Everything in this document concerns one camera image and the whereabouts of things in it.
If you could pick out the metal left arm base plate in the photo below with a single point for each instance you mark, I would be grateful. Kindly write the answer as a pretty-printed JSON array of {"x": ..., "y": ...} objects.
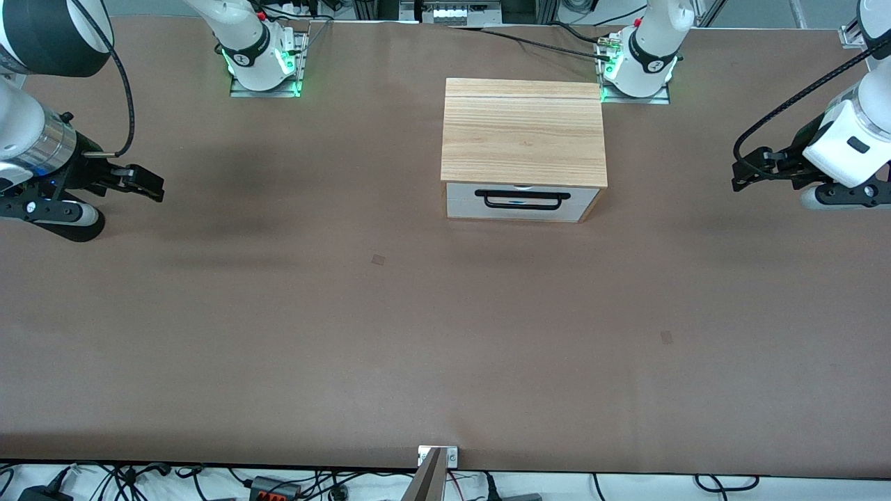
[{"x": 647, "y": 100}]

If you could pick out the black cylindrical vase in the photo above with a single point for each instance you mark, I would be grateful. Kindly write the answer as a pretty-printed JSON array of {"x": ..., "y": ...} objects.
[{"x": 83, "y": 233}]

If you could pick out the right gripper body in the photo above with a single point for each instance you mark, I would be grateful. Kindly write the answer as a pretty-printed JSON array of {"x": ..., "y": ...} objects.
[{"x": 82, "y": 169}]

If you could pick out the white-fronted wooden drawer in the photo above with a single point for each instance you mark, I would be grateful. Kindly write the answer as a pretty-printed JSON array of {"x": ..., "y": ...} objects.
[{"x": 463, "y": 202}]

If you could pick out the black plug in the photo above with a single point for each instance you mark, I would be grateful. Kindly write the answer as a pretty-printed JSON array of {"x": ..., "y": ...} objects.
[{"x": 491, "y": 488}]

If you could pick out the aluminium corner bracket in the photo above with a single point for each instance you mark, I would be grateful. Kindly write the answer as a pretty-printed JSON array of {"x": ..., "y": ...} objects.
[{"x": 850, "y": 36}]

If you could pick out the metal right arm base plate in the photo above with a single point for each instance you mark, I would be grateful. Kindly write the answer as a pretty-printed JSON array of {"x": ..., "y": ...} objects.
[{"x": 264, "y": 93}]

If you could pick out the grey power strip white sockets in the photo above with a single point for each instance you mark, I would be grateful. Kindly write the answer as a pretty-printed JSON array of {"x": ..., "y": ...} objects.
[{"x": 452, "y": 12}]

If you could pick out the grey camera mount beam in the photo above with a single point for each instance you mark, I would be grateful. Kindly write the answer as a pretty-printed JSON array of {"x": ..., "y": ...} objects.
[{"x": 426, "y": 483}]

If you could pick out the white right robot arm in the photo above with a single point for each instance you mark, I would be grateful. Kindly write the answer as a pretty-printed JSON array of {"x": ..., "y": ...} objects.
[{"x": 21, "y": 118}]

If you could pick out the light wooden drawer cabinet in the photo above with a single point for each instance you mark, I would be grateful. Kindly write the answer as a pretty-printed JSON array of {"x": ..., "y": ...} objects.
[{"x": 522, "y": 132}]

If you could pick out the black connector block orange buttons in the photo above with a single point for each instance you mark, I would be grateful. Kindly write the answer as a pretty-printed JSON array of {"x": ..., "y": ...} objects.
[{"x": 275, "y": 489}]

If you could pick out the black power adapter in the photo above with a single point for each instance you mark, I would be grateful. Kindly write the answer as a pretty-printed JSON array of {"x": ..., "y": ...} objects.
[{"x": 42, "y": 494}]

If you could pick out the metal table edge bracket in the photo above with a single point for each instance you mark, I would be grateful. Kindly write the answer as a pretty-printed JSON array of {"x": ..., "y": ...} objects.
[{"x": 451, "y": 456}]

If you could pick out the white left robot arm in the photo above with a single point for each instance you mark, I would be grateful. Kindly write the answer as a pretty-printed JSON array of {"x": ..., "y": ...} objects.
[{"x": 651, "y": 56}]

